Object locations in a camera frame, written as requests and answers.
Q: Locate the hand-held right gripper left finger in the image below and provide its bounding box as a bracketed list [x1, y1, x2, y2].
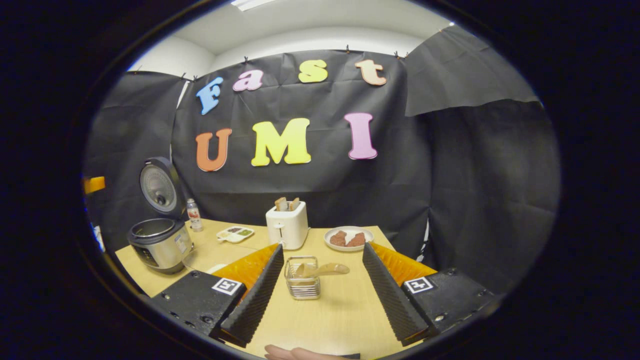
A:
[149, 243, 285, 349]

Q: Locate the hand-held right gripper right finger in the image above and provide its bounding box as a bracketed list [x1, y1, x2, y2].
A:
[361, 242, 497, 347]

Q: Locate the metal wire chopstick holder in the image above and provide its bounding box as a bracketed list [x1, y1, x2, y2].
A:
[283, 255, 321, 301]

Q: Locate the wooden spoon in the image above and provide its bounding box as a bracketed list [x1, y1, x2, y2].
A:
[294, 262, 351, 279]

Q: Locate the dark gray rice cooker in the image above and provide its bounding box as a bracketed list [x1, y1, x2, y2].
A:
[127, 156, 195, 275]

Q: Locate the white round plate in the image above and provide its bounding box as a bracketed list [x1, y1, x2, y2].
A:
[323, 225, 375, 252]

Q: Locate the white divided dish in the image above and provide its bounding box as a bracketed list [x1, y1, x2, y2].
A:
[216, 225, 256, 245]

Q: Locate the white toaster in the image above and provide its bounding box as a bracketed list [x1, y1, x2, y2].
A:
[265, 201, 310, 251]

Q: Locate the small clear bottle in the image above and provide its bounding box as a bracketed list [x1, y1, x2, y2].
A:
[186, 198, 204, 233]

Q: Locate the black backdrop cloth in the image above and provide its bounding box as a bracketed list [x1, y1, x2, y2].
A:
[82, 25, 562, 296]

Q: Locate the ceiling light panel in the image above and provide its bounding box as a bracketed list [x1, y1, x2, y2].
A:
[231, 0, 277, 12]

